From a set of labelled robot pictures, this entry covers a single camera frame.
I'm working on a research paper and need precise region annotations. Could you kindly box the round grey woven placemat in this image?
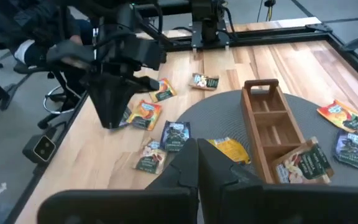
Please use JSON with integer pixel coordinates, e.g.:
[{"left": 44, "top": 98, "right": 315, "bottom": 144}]
[{"left": 166, "top": 89, "right": 358, "bottom": 194}]

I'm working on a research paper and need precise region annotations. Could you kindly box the yellow floor cable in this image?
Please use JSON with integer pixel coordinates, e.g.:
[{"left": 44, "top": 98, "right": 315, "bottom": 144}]
[{"left": 264, "top": 0, "right": 276, "bottom": 22}]

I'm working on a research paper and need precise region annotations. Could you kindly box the wooden tea caddy box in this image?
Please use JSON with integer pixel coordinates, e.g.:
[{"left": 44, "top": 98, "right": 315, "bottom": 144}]
[{"left": 240, "top": 78, "right": 335, "bottom": 185}]

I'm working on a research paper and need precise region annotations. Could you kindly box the person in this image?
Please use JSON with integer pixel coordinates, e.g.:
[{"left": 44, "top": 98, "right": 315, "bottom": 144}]
[{"left": 0, "top": 0, "right": 85, "bottom": 68}]

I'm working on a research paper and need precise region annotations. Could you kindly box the black table-level camera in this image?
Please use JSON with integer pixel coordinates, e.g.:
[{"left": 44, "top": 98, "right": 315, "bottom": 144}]
[{"left": 22, "top": 133, "right": 57, "bottom": 165}]

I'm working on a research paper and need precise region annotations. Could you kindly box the black office chair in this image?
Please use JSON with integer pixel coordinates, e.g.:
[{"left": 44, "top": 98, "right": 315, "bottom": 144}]
[{"left": 0, "top": 51, "right": 88, "bottom": 130}]

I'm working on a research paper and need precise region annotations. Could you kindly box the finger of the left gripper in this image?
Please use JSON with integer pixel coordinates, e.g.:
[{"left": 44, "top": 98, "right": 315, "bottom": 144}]
[
  {"left": 88, "top": 74, "right": 136, "bottom": 129},
  {"left": 126, "top": 76, "right": 160, "bottom": 110}
]

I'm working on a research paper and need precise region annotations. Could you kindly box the orange mango tea packet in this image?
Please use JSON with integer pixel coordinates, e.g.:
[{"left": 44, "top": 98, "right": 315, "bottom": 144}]
[
  {"left": 316, "top": 99, "right": 358, "bottom": 134},
  {"left": 149, "top": 77, "right": 178, "bottom": 103},
  {"left": 126, "top": 99, "right": 163, "bottom": 131}
]

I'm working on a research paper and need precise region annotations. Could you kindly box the black camera cable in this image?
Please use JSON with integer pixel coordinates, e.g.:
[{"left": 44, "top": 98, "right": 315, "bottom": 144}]
[{"left": 37, "top": 120, "right": 70, "bottom": 139}]

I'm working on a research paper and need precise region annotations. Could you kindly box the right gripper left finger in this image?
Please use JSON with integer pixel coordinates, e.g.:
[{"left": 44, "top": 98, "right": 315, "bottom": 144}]
[{"left": 37, "top": 138, "right": 199, "bottom": 224}]

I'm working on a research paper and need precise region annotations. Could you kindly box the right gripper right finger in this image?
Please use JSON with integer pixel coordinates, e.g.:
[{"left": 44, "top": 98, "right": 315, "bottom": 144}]
[{"left": 197, "top": 138, "right": 358, "bottom": 224}]

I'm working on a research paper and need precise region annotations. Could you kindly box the yellow tea packet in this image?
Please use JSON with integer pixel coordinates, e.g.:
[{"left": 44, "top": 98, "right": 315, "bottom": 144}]
[{"left": 206, "top": 136, "right": 251, "bottom": 165}]

